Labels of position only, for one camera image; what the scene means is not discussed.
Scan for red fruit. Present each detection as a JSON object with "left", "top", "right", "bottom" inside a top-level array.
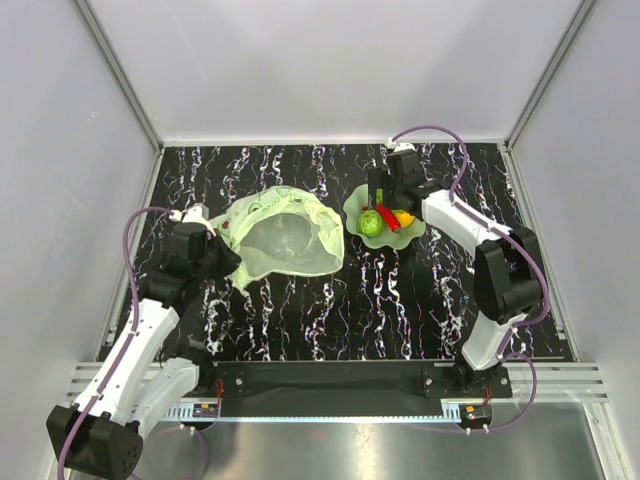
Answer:
[{"left": 375, "top": 204, "right": 402, "bottom": 232}]

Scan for orange fruit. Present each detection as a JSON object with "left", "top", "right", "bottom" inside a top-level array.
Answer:
[{"left": 392, "top": 210, "right": 415, "bottom": 228}]

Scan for green fruit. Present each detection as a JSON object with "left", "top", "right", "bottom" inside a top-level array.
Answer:
[{"left": 356, "top": 210, "right": 387, "bottom": 238}]

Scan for light green plastic bag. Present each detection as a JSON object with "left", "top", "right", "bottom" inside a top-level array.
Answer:
[{"left": 210, "top": 186, "right": 345, "bottom": 291}]

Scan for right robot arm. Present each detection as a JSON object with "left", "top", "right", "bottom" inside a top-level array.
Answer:
[{"left": 367, "top": 149, "right": 549, "bottom": 397}]

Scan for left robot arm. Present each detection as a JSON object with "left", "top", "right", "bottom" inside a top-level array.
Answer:
[{"left": 46, "top": 220, "right": 240, "bottom": 479}]

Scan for light green wavy bowl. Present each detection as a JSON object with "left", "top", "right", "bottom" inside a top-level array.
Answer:
[{"left": 343, "top": 184, "right": 426, "bottom": 250}]

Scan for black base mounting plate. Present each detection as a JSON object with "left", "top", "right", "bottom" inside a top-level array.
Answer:
[{"left": 213, "top": 360, "right": 513, "bottom": 419}]

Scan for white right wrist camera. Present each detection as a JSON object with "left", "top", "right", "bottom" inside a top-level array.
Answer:
[{"left": 386, "top": 138, "right": 416, "bottom": 156}]

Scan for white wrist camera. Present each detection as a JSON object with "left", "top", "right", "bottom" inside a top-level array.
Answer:
[
  {"left": 386, "top": 138, "right": 416, "bottom": 156},
  {"left": 169, "top": 203, "right": 215, "bottom": 236}
]

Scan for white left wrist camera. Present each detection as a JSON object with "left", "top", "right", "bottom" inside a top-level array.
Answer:
[{"left": 169, "top": 203, "right": 215, "bottom": 236}]

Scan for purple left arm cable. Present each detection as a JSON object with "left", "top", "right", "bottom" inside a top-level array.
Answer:
[{"left": 55, "top": 205, "right": 207, "bottom": 480}]

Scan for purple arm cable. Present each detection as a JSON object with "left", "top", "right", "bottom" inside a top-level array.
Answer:
[
  {"left": 55, "top": 205, "right": 207, "bottom": 480},
  {"left": 392, "top": 124, "right": 552, "bottom": 434}
]

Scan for white slotted cable duct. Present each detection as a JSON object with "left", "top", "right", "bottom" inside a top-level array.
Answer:
[{"left": 161, "top": 399, "right": 220, "bottom": 423}]

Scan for aluminium frame rail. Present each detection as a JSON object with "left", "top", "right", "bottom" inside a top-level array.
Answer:
[{"left": 73, "top": 0, "right": 163, "bottom": 152}]

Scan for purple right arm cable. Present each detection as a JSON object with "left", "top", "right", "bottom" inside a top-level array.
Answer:
[{"left": 392, "top": 124, "right": 552, "bottom": 434}]

